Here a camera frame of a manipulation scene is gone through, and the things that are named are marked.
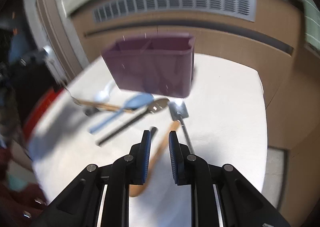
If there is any wooden spoon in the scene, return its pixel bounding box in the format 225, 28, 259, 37
129, 121, 180, 197

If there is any brown spoon with black handle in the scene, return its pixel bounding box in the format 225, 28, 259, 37
97, 98, 169, 146

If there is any green checked dish towel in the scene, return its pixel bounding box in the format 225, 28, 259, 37
303, 0, 319, 52

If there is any grey ventilation grille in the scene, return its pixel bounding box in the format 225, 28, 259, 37
93, 0, 257, 23

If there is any maroon plastic utensil caddy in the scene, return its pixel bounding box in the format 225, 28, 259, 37
101, 33, 196, 98

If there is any red floor mat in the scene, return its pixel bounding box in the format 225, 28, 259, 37
22, 87, 63, 142

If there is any blue plastic spoon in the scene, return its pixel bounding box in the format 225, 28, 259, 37
88, 93, 154, 134

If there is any steel cutout handle spoon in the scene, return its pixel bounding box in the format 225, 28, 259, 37
169, 100, 194, 153

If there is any white plastic spoon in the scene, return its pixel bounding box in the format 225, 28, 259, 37
94, 80, 116, 103

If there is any wooden chopstick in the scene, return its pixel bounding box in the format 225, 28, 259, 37
72, 97, 120, 112

